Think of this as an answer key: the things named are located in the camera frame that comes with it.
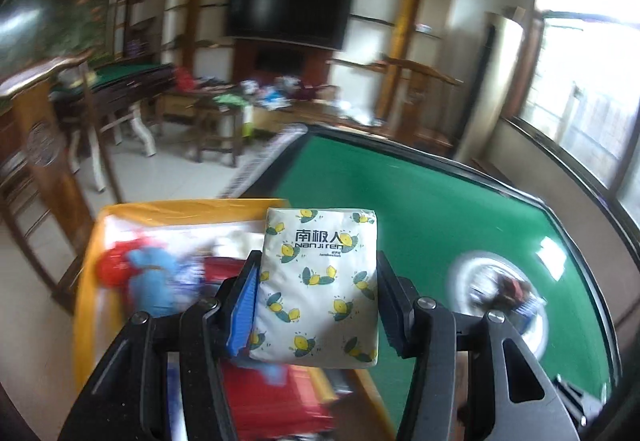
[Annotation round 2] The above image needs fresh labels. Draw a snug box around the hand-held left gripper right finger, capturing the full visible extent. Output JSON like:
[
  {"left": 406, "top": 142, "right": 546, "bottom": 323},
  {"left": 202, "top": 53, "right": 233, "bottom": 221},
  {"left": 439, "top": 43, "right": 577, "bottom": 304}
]
[{"left": 376, "top": 251, "right": 576, "bottom": 441}]

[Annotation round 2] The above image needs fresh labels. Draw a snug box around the white standing air conditioner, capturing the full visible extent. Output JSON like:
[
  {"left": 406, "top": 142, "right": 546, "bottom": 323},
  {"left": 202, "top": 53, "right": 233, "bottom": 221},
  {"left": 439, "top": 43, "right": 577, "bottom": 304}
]
[{"left": 452, "top": 11, "right": 538, "bottom": 157}]

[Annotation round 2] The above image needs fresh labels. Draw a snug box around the carved wooden chair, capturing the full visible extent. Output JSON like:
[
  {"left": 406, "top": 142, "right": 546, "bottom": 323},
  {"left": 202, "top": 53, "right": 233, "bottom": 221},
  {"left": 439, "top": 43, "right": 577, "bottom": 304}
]
[{"left": 0, "top": 54, "right": 123, "bottom": 317}]

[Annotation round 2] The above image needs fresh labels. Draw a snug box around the red pack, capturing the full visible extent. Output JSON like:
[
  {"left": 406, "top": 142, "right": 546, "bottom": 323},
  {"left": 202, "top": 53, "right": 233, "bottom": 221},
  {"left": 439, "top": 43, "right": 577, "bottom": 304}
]
[{"left": 220, "top": 363, "right": 336, "bottom": 434}]

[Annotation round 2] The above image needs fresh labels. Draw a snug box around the green-topped side table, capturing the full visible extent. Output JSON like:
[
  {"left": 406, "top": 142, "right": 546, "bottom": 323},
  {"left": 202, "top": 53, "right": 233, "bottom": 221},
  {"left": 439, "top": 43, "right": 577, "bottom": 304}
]
[{"left": 52, "top": 61, "right": 176, "bottom": 157}]

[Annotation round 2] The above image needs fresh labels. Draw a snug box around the yellow pillar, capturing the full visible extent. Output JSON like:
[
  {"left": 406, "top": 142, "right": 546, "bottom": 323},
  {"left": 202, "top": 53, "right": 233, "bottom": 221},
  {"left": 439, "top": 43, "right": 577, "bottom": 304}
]
[{"left": 377, "top": 0, "right": 426, "bottom": 112}]

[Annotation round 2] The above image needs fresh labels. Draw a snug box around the dark small item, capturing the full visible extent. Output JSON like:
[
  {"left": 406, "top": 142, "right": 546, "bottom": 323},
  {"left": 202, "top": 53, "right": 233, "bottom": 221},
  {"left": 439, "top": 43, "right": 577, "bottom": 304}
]
[{"left": 472, "top": 271, "right": 546, "bottom": 324}]

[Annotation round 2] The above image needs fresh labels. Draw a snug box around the large window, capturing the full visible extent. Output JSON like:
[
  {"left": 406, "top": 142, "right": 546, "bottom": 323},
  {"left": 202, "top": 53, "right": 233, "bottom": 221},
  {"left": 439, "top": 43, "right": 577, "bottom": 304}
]
[{"left": 515, "top": 0, "right": 640, "bottom": 222}]

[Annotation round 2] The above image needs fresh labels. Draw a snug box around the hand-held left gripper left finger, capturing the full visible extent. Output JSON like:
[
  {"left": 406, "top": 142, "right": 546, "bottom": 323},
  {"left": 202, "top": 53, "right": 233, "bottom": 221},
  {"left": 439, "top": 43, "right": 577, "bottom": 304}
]
[{"left": 57, "top": 248, "right": 261, "bottom": 441}]

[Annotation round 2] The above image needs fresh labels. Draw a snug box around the wooden armchair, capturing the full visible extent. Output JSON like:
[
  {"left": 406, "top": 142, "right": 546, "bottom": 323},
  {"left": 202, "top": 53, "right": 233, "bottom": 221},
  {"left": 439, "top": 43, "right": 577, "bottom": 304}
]
[{"left": 370, "top": 54, "right": 463, "bottom": 152}]

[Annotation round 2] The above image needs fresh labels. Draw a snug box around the lemon print tissue pack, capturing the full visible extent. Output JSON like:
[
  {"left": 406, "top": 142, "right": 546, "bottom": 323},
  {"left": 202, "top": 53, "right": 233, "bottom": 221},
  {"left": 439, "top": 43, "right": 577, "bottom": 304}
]
[{"left": 248, "top": 208, "right": 379, "bottom": 368}]

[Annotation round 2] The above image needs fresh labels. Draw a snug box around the red round toy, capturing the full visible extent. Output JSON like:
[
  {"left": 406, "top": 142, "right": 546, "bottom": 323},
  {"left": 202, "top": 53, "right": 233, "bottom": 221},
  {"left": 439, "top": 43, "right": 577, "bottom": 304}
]
[{"left": 95, "top": 253, "right": 133, "bottom": 289}]

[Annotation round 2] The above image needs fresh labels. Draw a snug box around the red bag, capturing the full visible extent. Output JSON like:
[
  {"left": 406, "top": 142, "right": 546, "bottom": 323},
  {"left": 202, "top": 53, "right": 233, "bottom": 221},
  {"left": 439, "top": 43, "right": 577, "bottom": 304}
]
[{"left": 172, "top": 66, "right": 196, "bottom": 94}]

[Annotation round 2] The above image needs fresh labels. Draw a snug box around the blue plush toy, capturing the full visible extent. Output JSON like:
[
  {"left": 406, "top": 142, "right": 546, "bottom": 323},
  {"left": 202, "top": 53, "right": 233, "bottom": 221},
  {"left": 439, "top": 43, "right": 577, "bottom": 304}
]
[{"left": 122, "top": 246, "right": 188, "bottom": 317}]

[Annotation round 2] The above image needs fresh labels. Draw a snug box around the yellow-rimmed white box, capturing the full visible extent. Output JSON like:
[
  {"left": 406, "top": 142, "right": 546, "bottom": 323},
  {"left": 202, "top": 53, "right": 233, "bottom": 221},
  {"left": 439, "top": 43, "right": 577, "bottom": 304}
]
[{"left": 72, "top": 198, "right": 396, "bottom": 441}]

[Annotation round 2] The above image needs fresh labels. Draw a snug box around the black television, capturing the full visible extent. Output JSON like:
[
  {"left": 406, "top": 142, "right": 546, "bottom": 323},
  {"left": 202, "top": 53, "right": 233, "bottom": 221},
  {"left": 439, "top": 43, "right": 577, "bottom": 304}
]
[{"left": 225, "top": 0, "right": 358, "bottom": 51}]

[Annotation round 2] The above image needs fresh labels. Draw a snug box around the wooden coffee table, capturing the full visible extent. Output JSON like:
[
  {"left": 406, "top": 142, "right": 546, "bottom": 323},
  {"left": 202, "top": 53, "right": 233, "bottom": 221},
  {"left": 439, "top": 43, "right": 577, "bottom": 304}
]
[{"left": 155, "top": 86, "right": 341, "bottom": 167}]

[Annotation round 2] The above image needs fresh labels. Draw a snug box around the dark red item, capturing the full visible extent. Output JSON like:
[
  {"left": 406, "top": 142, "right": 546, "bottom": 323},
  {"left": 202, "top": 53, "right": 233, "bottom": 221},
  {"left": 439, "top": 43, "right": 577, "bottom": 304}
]
[{"left": 205, "top": 257, "right": 247, "bottom": 292}]

